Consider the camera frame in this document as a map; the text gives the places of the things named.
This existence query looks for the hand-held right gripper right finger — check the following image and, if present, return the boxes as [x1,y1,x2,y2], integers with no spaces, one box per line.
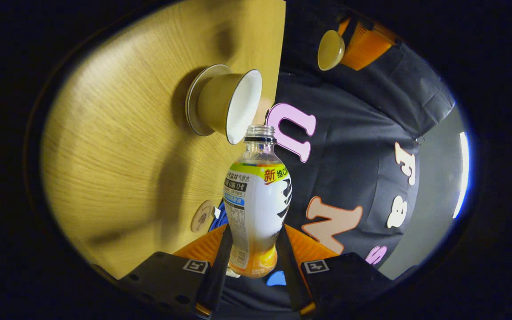
[279,224,392,317]

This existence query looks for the black backdrop cloth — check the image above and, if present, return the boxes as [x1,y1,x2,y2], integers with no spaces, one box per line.
[220,0,456,312]

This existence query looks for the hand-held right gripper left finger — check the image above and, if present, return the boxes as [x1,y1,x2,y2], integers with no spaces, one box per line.
[118,224,234,318]

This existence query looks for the yellow white-lined teacup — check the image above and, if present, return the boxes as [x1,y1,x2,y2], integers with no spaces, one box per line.
[196,69,263,145]

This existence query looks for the yellow round saucer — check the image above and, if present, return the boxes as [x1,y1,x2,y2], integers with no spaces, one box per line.
[185,64,232,137]

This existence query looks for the round cork coaster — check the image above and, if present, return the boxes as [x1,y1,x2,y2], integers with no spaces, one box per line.
[190,200,216,233]

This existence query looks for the clear labelled water bottle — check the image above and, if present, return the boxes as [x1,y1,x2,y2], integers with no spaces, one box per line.
[223,125,293,278]

